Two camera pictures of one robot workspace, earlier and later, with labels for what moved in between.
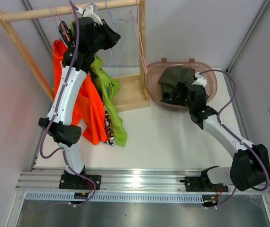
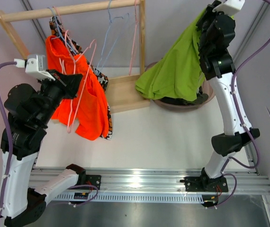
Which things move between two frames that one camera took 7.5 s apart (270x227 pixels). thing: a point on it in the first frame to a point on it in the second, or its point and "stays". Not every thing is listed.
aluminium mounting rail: x=38 y=179 stays
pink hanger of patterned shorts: x=61 y=22 stays
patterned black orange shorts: x=104 y=36 to x=57 y=27
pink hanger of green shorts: x=70 y=8 to x=76 y=60
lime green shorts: x=110 y=87 to x=178 y=74
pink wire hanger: x=140 y=44 to x=136 y=4
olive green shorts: x=171 y=76 to x=201 y=98
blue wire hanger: x=113 y=22 to x=111 y=19
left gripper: x=108 y=32 to x=71 y=82
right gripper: x=181 y=88 to x=208 y=13
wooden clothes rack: x=132 y=86 stays
